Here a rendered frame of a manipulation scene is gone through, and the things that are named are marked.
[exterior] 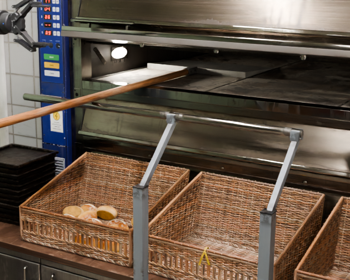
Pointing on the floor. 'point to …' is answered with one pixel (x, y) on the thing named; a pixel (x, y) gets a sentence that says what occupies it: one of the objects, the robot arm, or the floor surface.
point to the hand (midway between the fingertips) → (46, 25)
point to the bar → (265, 268)
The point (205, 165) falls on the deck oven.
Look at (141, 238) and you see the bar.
